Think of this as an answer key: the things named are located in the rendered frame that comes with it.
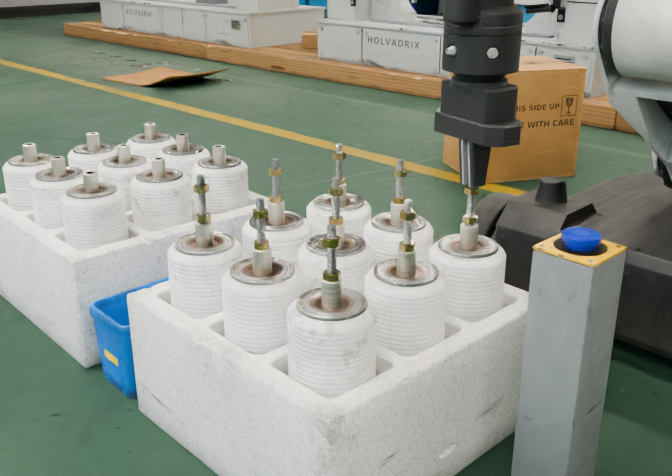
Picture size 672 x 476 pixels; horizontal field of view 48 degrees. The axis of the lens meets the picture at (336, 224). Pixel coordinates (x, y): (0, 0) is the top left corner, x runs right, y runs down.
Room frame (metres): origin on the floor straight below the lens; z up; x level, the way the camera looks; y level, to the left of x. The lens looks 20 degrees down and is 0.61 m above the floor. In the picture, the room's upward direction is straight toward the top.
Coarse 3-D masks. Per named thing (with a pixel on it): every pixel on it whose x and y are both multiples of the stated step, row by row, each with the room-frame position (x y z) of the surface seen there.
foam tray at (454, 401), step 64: (192, 320) 0.82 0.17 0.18; (448, 320) 0.82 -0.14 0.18; (512, 320) 0.82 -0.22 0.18; (192, 384) 0.79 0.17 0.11; (256, 384) 0.69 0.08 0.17; (384, 384) 0.68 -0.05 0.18; (448, 384) 0.74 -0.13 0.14; (512, 384) 0.83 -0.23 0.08; (192, 448) 0.79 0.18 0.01; (256, 448) 0.70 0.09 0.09; (320, 448) 0.62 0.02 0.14; (384, 448) 0.67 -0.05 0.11; (448, 448) 0.75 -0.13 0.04
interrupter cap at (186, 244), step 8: (216, 232) 0.92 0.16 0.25; (176, 240) 0.89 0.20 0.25; (184, 240) 0.90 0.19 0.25; (192, 240) 0.90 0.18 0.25; (216, 240) 0.90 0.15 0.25; (224, 240) 0.90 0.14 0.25; (232, 240) 0.89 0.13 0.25; (176, 248) 0.87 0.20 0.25; (184, 248) 0.87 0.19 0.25; (192, 248) 0.87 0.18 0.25; (200, 248) 0.88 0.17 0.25; (208, 248) 0.87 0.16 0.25; (216, 248) 0.87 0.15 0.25; (224, 248) 0.87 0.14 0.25
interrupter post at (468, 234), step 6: (462, 228) 0.88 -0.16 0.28; (468, 228) 0.87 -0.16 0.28; (474, 228) 0.87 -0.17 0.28; (462, 234) 0.88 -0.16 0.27; (468, 234) 0.87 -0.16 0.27; (474, 234) 0.87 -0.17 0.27; (462, 240) 0.88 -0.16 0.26; (468, 240) 0.87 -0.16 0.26; (474, 240) 0.87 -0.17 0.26; (462, 246) 0.88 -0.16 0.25; (468, 246) 0.87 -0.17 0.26; (474, 246) 0.87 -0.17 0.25
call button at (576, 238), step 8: (568, 232) 0.73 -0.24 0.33; (576, 232) 0.73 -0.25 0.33; (584, 232) 0.73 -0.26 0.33; (592, 232) 0.73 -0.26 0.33; (568, 240) 0.72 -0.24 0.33; (576, 240) 0.71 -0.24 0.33; (584, 240) 0.71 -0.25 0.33; (592, 240) 0.71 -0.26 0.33; (600, 240) 0.72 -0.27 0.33; (576, 248) 0.71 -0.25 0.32; (584, 248) 0.71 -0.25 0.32; (592, 248) 0.71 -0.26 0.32
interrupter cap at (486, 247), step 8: (440, 240) 0.89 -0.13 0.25; (448, 240) 0.90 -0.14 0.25; (456, 240) 0.90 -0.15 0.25; (480, 240) 0.90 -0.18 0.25; (488, 240) 0.90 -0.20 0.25; (440, 248) 0.87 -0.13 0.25; (448, 248) 0.87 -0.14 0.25; (456, 248) 0.88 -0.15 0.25; (480, 248) 0.88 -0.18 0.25; (488, 248) 0.87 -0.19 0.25; (496, 248) 0.87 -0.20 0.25; (456, 256) 0.85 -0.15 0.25; (464, 256) 0.85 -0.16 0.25; (472, 256) 0.84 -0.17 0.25; (480, 256) 0.85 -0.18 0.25; (488, 256) 0.85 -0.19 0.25
